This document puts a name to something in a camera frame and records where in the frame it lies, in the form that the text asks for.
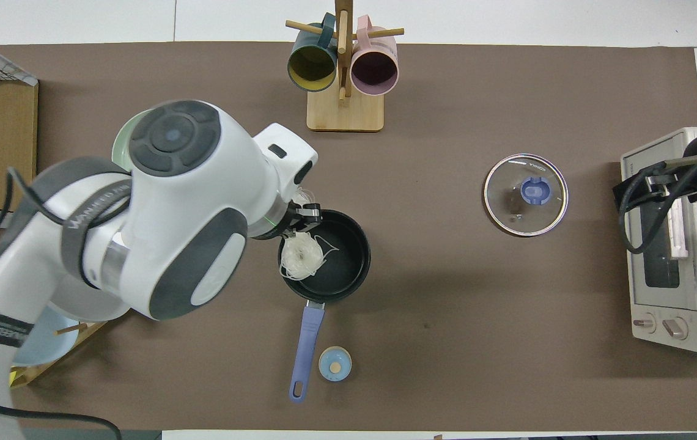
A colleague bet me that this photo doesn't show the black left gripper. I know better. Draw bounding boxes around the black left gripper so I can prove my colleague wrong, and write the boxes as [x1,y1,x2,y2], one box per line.
[286,203,323,238]

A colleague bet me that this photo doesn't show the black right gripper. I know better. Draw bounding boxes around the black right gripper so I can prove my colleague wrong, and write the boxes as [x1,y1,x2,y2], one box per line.
[613,166,691,207]

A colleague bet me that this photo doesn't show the white vermicelli bundle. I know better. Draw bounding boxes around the white vermicelli bundle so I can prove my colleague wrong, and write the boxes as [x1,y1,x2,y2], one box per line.
[279,186,341,282]

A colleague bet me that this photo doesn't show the glass lid with blue knob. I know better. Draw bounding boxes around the glass lid with blue knob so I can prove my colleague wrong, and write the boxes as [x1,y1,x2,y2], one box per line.
[482,153,569,238]

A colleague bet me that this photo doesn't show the mint green plate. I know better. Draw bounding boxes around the mint green plate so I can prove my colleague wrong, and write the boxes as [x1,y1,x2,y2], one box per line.
[111,116,141,175]

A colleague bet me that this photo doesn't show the light blue plate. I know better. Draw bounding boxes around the light blue plate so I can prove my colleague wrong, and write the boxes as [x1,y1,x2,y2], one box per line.
[15,306,80,367]

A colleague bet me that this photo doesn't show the wooden plate rack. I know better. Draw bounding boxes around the wooden plate rack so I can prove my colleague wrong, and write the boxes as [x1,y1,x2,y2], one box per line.
[9,318,111,389]

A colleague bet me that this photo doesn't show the dark blue saucepan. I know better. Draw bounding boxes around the dark blue saucepan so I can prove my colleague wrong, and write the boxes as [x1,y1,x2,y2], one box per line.
[278,210,372,403]

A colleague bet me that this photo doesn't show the wooden mug tree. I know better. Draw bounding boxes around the wooden mug tree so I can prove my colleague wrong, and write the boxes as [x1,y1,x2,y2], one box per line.
[286,0,405,133]

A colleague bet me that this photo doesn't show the white toaster oven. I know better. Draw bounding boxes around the white toaster oven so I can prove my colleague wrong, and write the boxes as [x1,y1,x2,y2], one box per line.
[621,126,697,355]

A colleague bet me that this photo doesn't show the dark teal mug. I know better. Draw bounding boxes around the dark teal mug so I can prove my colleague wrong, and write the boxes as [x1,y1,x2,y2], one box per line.
[287,13,338,92]

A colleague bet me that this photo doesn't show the pink mug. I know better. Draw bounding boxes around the pink mug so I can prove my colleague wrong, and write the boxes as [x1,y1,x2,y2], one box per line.
[350,15,399,97]

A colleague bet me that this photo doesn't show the brown table mat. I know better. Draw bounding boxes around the brown table mat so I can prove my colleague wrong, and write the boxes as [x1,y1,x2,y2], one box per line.
[0,42,697,431]

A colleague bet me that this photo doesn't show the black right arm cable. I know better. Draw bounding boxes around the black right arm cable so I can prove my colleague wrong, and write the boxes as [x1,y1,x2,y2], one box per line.
[614,137,697,254]

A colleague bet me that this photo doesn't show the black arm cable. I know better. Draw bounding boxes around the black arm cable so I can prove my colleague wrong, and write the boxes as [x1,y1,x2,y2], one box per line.
[614,137,697,254]
[0,166,124,440]

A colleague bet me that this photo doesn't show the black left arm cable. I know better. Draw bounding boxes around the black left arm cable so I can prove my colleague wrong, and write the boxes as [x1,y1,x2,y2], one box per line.
[0,166,124,440]

